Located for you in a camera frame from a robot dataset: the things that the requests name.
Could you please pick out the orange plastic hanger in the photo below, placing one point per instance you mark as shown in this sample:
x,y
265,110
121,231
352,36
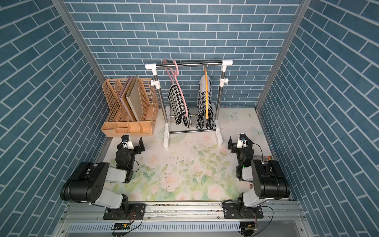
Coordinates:
x,y
206,92

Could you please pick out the pink plastic hanger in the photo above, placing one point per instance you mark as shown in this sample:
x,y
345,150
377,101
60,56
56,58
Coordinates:
x,y
174,75

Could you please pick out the floral table mat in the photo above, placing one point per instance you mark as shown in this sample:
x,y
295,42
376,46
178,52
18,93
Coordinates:
x,y
195,166

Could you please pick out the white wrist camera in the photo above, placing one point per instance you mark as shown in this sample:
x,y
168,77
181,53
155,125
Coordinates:
x,y
242,141
126,142

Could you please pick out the white and steel clothes rack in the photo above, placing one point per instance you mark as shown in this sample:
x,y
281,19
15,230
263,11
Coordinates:
x,y
191,101

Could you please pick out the houndstooth black white scarf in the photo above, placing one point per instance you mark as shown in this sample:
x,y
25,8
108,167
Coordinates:
x,y
177,105

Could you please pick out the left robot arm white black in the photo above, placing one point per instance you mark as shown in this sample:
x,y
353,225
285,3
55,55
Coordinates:
x,y
87,182

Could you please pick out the colourful children's picture book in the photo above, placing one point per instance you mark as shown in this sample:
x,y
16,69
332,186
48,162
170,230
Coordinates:
x,y
263,158

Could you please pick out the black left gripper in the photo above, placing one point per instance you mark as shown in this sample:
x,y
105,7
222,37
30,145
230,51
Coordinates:
x,y
137,151

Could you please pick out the beige book in organizer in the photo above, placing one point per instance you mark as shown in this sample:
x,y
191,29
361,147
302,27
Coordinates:
x,y
134,99

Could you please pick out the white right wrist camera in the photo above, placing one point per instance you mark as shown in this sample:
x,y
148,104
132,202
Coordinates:
x,y
242,141

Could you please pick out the green circuit board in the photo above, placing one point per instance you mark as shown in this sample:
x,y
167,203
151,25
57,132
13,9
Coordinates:
x,y
121,227

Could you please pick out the peach plastic desk organizer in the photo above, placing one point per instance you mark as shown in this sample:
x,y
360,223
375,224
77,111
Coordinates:
x,y
117,124

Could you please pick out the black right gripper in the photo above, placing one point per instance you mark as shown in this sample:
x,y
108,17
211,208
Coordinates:
x,y
234,151

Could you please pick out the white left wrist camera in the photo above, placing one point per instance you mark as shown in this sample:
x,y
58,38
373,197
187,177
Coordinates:
x,y
126,142

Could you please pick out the smiley face knit scarf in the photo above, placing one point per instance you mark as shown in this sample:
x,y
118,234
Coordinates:
x,y
204,104

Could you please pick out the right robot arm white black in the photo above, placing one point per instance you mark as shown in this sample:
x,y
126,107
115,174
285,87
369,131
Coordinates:
x,y
267,177

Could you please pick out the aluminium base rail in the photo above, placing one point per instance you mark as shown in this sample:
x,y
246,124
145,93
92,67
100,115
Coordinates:
x,y
281,218

